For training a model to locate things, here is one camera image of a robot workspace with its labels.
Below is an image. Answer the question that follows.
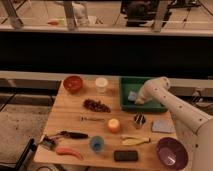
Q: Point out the white cup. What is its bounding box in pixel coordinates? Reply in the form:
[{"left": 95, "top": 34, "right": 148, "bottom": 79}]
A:
[{"left": 95, "top": 77, "right": 108, "bottom": 93}]

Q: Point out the person in background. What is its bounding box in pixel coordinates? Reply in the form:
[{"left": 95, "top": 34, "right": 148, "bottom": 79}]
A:
[{"left": 120, "top": 0, "right": 159, "bottom": 27}]

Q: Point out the purple bowl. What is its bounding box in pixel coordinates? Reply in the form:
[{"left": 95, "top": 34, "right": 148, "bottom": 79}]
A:
[{"left": 156, "top": 137, "right": 188, "bottom": 170}]

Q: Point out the green plastic tray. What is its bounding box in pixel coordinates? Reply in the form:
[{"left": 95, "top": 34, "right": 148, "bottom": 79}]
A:
[{"left": 119, "top": 76, "right": 167, "bottom": 113}]

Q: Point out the metal clip tool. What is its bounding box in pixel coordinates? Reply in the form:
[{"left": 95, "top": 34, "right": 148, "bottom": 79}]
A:
[{"left": 39, "top": 135, "right": 56, "bottom": 151}]

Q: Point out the black handled brush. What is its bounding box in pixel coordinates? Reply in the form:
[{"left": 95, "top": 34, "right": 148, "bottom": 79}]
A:
[{"left": 54, "top": 131, "right": 89, "bottom": 139}]

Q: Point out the bunch of dark grapes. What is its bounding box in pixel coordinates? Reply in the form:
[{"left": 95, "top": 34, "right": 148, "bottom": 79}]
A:
[{"left": 83, "top": 99, "right": 111, "bottom": 113}]

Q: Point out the black chair frame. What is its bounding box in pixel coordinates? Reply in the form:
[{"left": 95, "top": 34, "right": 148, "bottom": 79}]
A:
[{"left": 0, "top": 138, "right": 37, "bottom": 171}]

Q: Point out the blue cup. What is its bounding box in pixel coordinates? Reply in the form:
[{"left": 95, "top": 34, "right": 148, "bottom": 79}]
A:
[{"left": 89, "top": 136, "right": 104, "bottom": 152}]

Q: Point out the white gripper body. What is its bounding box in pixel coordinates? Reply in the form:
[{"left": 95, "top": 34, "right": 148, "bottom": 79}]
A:
[{"left": 135, "top": 90, "right": 151, "bottom": 105}]

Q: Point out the black rectangular block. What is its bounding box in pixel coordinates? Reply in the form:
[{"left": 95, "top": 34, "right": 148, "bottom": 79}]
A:
[{"left": 114, "top": 150, "right": 138, "bottom": 161}]

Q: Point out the orange round fruit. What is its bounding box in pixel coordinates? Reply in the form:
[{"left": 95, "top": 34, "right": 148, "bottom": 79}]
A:
[{"left": 107, "top": 118, "right": 120, "bottom": 133}]

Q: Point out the yellow banana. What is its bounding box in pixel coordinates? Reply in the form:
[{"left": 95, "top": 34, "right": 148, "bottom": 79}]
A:
[{"left": 121, "top": 134, "right": 151, "bottom": 146}]

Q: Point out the blue sponge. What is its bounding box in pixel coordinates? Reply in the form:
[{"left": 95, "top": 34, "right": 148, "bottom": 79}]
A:
[{"left": 128, "top": 91, "right": 138, "bottom": 101}]

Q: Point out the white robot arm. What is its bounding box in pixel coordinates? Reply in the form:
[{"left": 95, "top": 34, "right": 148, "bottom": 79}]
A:
[{"left": 137, "top": 77, "right": 213, "bottom": 171}]

